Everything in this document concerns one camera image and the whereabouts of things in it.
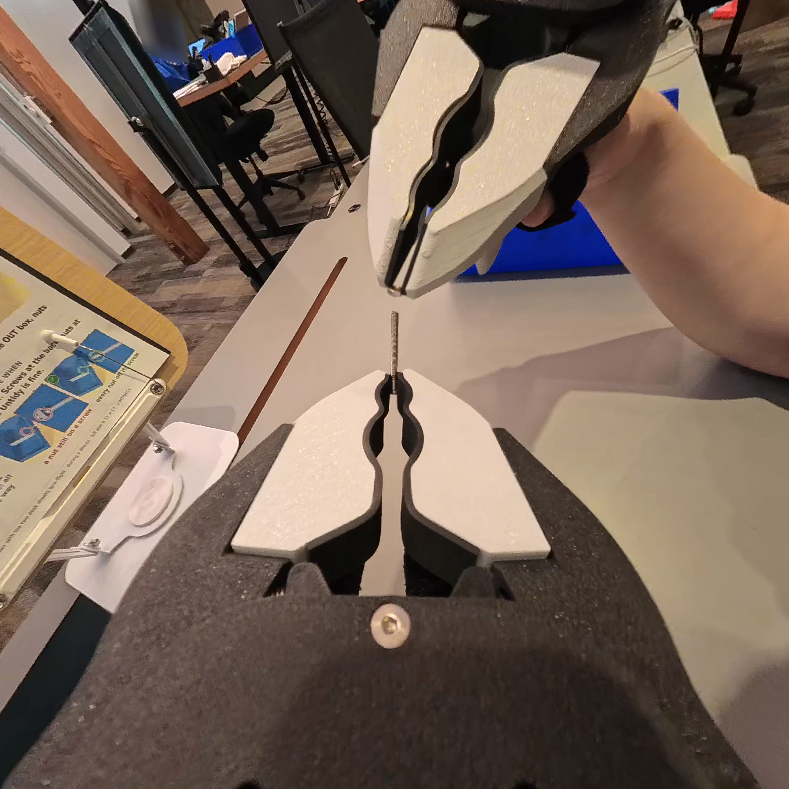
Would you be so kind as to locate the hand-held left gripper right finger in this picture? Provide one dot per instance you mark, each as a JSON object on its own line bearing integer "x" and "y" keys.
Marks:
{"x": 468, "y": 487}

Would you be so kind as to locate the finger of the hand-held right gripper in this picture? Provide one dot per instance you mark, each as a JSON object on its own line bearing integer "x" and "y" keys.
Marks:
{"x": 413, "y": 123}
{"x": 518, "y": 154}

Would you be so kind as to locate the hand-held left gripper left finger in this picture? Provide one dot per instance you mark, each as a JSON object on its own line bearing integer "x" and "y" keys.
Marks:
{"x": 308, "y": 487}

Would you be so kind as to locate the blue plastic bin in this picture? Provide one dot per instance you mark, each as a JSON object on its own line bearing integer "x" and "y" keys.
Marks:
{"x": 555, "y": 253}

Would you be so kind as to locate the thin steel bolt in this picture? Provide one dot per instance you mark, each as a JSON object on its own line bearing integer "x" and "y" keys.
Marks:
{"x": 394, "y": 345}

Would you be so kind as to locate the person's right forearm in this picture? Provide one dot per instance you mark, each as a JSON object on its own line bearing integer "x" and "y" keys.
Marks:
{"x": 727, "y": 265}

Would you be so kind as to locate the person's right hand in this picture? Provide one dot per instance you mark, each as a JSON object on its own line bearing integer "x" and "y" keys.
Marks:
{"x": 635, "y": 166}

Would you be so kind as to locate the black office chair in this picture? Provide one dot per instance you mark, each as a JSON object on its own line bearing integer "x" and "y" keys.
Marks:
{"x": 249, "y": 132}
{"x": 721, "y": 55}

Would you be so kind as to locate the wooden top desk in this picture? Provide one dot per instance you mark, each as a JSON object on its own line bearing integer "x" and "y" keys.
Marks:
{"x": 216, "y": 83}

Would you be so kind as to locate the blue storage bin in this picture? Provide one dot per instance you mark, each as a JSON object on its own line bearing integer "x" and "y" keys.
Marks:
{"x": 225, "y": 48}

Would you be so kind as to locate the printed instruction sheet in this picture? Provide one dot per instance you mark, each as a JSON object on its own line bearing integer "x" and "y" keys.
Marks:
{"x": 61, "y": 431}

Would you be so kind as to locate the black monitor on stand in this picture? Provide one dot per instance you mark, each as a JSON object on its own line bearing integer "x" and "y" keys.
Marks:
{"x": 148, "y": 105}

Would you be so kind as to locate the instruction sheet on stand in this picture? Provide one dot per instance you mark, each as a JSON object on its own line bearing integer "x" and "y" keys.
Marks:
{"x": 123, "y": 296}

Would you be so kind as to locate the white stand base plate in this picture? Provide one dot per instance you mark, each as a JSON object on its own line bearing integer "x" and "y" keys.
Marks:
{"x": 197, "y": 456}

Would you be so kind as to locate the wooden post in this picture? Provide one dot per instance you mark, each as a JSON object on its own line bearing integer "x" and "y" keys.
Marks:
{"x": 92, "y": 154}

